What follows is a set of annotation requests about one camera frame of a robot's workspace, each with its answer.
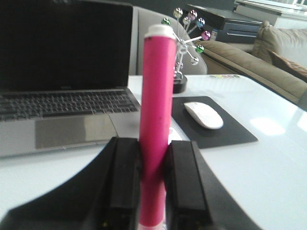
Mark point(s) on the ferris wheel desk ornament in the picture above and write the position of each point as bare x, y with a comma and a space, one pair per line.
188, 30

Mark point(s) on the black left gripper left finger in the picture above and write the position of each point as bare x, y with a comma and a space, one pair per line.
104, 195

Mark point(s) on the beige sofa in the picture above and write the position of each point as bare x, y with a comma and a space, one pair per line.
278, 61

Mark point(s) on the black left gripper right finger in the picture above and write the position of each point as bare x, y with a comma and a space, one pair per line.
195, 198

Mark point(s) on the pink highlighter pen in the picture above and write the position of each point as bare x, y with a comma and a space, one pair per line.
159, 53

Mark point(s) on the grey laptop computer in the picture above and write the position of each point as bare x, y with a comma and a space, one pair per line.
64, 69

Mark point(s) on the black mouse pad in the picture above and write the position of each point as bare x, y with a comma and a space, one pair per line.
231, 133

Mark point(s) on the dark side table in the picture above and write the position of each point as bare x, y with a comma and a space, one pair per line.
227, 26

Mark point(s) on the white computer mouse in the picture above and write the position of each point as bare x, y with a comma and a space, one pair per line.
204, 115

